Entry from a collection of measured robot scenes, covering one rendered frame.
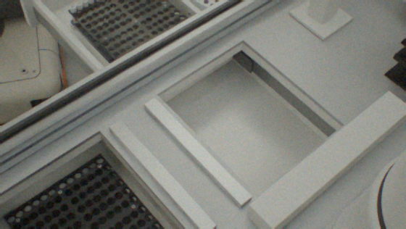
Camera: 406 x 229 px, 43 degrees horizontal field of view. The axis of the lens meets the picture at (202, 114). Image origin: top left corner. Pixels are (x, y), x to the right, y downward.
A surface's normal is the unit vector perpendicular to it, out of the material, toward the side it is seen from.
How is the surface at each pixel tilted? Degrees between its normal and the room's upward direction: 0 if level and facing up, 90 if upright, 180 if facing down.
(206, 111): 0
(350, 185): 0
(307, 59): 0
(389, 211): 90
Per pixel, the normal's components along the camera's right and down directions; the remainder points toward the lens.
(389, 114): 0.04, -0.57
